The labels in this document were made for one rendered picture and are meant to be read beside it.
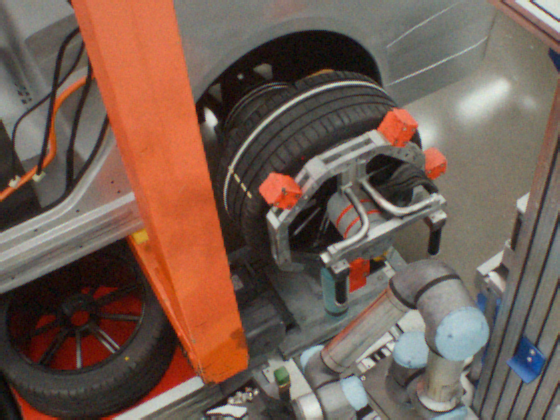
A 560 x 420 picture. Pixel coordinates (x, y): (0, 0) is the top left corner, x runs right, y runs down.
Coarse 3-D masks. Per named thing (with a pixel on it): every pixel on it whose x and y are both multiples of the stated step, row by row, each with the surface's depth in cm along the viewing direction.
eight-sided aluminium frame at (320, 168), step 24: (360, 144) 253; (384, 144) 251; (408, 144) 265; (312, 168) 247; (336, 168) 247; (312, 192) 250; (408, 192) 283; (288, 216) 252; (384, 216) 289; (288, 240) 262; (288, 264) 271; (312, 264) 279
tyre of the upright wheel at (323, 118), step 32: (288, 96) 257; (320, 96) 255; (352, 96) 258; (384, 96) 267; (256, 128) 257; (288, 128) 252; (320, 128) 248; (352, 128) 252; (224, 160) 266; (256, 160) 254; (288, 160) 248; (256, 192) 254; (256, 224) 262
